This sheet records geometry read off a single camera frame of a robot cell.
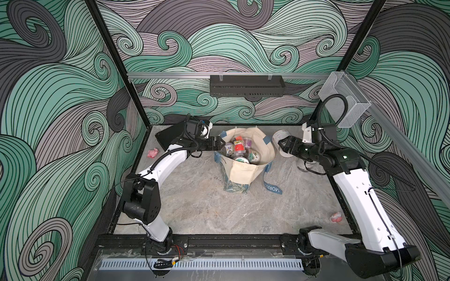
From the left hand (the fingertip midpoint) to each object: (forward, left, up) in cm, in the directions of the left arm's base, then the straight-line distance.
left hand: (218, 141), depth 85 cm
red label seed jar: (0, -11, -5) cm, 12 cm away
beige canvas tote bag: (-15, -9, -6) cm, 18 cm away
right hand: (-10, -28, +10) cm, 32 cm away
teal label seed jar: (-10, -11, -1) cm, 15 cm away
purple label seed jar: (+8, -17, -11) cm, 21 cm away
